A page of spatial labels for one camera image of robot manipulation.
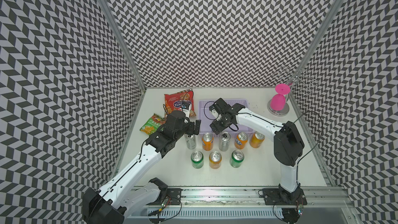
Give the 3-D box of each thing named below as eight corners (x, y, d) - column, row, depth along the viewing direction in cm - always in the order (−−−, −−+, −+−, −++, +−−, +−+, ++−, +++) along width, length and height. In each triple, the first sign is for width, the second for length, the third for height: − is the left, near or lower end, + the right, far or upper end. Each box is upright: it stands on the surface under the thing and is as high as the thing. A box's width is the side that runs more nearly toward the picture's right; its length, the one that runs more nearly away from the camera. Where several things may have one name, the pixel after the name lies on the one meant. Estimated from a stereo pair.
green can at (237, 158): (230, 168, 83) (232, 162, 76) (229, 156, 87) (231, 149, 80) (242, 168, 83) (245, 162, 76) (240, 156, 87) (243, 149, 80)
